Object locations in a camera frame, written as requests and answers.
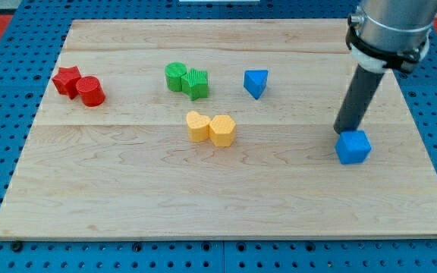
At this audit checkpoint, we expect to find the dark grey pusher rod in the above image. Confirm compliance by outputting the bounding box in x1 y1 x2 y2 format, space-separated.
333 65 384 134

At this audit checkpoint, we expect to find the green cylinder block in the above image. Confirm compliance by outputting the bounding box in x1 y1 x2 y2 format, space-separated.
165 62 187 92

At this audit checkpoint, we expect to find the blue cube block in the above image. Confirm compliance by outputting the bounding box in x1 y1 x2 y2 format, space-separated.
335 130 372 165

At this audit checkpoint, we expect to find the green star block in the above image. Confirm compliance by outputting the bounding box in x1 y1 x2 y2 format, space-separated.
181 68 209 101

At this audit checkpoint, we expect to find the yellow heart block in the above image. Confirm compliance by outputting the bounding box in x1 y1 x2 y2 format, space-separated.
186 111 211 143

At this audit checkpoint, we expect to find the yellow hexagon block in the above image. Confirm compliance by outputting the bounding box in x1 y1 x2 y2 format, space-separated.
209 115 237 147

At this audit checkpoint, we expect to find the red cylinder block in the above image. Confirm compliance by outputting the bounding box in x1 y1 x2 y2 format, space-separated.
76 76 105 107

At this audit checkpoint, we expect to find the red star block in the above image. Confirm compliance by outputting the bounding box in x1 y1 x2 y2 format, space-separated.
52 66 81 100

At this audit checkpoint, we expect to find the blue triangle block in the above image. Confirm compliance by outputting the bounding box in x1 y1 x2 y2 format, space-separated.
243 70 269 99

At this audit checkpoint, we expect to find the light wooden board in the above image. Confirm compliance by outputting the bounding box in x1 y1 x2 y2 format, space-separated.
0 19 437 241

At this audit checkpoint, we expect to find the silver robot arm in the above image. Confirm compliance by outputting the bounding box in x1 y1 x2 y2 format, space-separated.
345 0 437 74

